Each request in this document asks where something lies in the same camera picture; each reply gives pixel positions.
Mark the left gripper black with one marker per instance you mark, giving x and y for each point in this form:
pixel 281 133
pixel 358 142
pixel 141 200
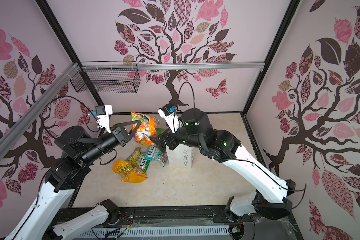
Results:
pixel 121 133

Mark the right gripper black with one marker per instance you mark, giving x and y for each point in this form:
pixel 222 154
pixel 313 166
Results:
pixel 161 142

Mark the orange colourful snack bag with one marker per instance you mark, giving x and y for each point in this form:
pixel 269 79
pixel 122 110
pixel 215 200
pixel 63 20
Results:
pixel 147 128

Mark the white paper bag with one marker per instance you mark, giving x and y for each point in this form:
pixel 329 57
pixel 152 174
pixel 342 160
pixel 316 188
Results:
pixel 182 156

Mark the green yellow snack bag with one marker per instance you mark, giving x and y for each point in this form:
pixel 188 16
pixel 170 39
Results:
pixel 139 160

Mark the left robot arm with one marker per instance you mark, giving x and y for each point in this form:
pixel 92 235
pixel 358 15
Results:
pixel 61 180

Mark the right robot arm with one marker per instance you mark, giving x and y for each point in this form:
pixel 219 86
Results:
pixel 193 129

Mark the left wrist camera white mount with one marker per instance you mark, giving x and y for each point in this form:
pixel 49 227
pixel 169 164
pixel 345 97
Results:
pixel 103 114

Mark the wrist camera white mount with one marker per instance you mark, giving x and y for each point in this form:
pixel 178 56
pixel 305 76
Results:
pixel 103 114
pixel 167 112

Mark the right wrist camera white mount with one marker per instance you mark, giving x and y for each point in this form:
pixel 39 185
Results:
pixel 167 112

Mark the black wire basket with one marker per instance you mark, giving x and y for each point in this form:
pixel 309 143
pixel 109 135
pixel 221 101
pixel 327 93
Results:
pixel 107 77

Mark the aluminium rail back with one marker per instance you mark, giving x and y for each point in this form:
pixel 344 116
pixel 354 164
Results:
pixel 192 66

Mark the aluminium rail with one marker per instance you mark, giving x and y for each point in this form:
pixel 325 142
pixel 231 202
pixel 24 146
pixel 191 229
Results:
pixel 192 66
pixel 19 128

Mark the white slotted cable duct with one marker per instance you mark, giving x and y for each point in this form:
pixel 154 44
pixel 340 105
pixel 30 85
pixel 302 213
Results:
pixel 158 233

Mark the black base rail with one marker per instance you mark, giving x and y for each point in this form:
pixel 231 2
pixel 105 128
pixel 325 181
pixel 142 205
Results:
pixel 250 226

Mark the aluminium rail left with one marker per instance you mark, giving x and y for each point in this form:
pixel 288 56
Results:
pixel 19 128

